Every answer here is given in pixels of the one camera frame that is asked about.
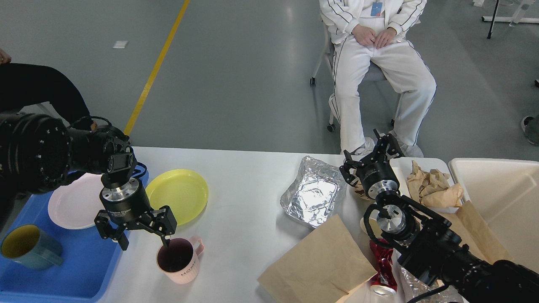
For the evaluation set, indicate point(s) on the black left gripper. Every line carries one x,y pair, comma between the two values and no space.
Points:
128,207

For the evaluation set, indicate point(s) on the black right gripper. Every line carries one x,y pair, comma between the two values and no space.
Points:
377,176

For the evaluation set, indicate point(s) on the pink ribbed mug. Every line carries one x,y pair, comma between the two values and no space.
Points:
180,260

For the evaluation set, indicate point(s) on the yellow plate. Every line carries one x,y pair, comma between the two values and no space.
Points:
184,191

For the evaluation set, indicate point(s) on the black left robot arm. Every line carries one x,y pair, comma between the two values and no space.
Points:
40,154

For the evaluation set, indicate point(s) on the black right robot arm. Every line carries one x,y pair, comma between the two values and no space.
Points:
428,248

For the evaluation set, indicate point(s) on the pink plate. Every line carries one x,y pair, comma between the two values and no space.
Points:
76,205

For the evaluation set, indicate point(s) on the aluminium foil tray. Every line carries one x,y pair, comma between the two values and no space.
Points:
316,191

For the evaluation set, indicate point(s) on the crumpled brown paper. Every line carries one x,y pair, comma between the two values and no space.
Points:
432,188

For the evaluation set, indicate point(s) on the teal mug yellow inside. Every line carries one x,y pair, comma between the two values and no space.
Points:
31,247

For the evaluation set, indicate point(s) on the flat brown paper bag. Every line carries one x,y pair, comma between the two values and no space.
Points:
327,266

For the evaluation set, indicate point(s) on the person in white tracksuit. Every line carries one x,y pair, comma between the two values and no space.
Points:
365,32

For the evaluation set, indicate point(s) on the crushed red soda can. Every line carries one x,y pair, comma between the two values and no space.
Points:
383,282

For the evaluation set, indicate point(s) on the brown paper sheet right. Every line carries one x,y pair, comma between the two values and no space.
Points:
475,232

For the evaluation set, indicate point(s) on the cream plastic bin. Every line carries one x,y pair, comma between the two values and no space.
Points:
505,193

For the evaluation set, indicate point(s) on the person in black trousers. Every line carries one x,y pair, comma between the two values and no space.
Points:
27,84

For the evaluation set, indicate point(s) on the white stand base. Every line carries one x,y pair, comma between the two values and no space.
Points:
508,12

